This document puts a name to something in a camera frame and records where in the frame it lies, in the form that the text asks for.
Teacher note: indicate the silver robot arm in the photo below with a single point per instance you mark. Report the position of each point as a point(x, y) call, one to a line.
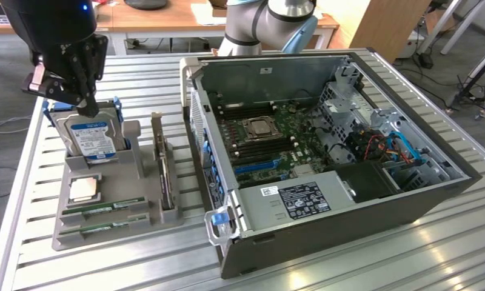
point(243, 18)

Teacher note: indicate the white table frame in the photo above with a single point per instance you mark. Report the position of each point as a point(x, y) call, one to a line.
point(464, 27)

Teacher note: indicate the perforated metal drive cage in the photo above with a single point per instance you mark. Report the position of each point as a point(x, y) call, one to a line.
point(339, 121)

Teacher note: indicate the metal CPU socket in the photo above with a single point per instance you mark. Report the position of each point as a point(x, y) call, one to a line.
point(248, 135)

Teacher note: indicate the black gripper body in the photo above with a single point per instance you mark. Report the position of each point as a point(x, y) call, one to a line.
point(52, 21)

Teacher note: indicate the hard disk with blue bracket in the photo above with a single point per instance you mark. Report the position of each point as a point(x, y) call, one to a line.
point(91, 136)

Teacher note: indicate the grey parts rack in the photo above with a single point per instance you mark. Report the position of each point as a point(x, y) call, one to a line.
point(118, 188)

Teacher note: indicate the grey power supply unit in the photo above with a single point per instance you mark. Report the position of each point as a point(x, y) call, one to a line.
point(267, 212)

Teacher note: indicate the metal disk bay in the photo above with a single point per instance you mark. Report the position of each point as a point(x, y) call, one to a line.
point(428, 175)

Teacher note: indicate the white papers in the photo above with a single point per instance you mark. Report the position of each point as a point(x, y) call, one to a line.
point(206, 15)

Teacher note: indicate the black PC case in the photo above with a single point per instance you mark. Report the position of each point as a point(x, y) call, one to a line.
point(327, 239)

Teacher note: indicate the silver finned heatsink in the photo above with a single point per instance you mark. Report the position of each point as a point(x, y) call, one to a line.
point(306, 170)

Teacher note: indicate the silver CPU chip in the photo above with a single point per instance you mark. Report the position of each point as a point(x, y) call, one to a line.
point(263, 128)
point(84, 188)

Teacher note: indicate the black power adapter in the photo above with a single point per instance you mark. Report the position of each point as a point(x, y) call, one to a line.
point(424, 60)

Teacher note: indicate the green RAM stick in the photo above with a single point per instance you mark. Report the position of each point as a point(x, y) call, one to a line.
point(99, 209)
point(99, 228)

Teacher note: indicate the pole stand with casters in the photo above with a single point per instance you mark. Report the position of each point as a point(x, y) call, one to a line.
point(462, 91)

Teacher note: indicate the black round object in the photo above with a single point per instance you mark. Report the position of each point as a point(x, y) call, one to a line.
point(147, 3)

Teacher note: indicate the green motherboard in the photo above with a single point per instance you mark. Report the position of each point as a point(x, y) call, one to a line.
point(307, 151)

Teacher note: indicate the white machine housing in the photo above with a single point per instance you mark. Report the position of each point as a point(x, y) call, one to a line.
point(412, 48)

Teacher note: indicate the graphics card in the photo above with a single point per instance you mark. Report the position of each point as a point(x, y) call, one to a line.
point(163, 169)

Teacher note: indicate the blue expansion slot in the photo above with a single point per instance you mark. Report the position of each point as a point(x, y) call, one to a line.
point(255, 167)

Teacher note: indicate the brown cardboard box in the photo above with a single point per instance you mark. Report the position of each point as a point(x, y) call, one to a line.
point(440, 22)
point(218, 3)

